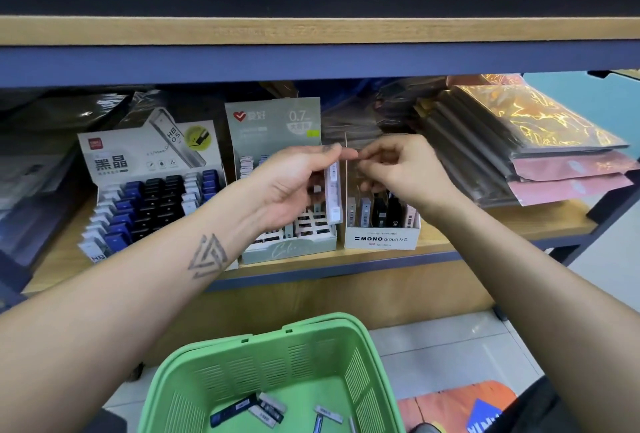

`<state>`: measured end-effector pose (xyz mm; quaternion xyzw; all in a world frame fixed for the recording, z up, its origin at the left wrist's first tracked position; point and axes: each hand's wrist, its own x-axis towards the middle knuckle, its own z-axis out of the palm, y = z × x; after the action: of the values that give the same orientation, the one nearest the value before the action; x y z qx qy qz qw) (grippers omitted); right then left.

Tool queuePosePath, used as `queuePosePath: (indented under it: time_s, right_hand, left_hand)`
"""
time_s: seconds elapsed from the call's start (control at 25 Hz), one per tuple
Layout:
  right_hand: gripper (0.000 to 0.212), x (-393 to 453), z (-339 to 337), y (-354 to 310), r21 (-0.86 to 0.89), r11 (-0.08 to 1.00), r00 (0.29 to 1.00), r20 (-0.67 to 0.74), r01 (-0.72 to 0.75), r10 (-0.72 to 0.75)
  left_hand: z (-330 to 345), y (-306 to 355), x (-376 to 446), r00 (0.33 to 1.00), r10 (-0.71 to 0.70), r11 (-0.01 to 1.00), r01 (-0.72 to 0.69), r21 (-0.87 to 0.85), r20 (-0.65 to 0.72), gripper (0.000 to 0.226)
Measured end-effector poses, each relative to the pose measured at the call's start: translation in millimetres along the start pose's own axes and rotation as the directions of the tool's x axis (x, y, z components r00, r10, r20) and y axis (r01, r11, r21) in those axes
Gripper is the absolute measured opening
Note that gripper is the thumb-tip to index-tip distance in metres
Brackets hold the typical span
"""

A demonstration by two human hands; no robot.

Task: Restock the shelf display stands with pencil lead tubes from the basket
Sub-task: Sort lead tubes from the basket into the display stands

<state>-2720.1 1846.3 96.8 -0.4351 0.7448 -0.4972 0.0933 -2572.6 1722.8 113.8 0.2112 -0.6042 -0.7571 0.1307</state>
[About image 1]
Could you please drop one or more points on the person's right hand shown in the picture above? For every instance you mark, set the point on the person's right hand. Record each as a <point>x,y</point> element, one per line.
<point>415,173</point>

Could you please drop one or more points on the person's left hand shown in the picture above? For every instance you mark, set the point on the person's left hand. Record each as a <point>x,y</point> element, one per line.
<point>280,188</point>

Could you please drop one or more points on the pale green display box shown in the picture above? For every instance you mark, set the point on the pale green display box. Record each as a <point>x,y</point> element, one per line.
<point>262,123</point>

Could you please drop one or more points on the clear plastic display box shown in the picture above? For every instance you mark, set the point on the clear plastic display box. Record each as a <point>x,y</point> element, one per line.
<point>380,240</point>

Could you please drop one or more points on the white display box red label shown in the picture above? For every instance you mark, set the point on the white display box red label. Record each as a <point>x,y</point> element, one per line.
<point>120,153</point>

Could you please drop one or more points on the green plastic basket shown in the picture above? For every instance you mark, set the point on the green plastic basket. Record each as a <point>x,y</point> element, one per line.
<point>180,378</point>

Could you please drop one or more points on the pile of lead cases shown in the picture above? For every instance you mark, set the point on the pile of lead cases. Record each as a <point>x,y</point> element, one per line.
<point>250,410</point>

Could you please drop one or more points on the person's left forearm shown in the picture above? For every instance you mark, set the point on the person's left forearm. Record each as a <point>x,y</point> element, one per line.
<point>100,333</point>

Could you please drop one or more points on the person's right forearm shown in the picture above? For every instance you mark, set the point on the person's right forearm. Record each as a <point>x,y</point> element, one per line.
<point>555,313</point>

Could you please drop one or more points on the dark plastic-wrapped packs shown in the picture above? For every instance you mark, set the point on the dark plastic-wrapped packs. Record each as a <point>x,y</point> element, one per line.
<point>530,133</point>

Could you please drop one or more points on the colourful printed mat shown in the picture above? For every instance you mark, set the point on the colourful printed mat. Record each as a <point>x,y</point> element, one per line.
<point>455,406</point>

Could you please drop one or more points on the stack of wrapped paper packs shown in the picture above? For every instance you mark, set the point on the stack of wrapped paper packs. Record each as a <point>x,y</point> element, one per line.
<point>35,183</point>

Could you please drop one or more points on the grey sneaker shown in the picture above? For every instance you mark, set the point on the grey sneaker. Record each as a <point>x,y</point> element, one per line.
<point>425,428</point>

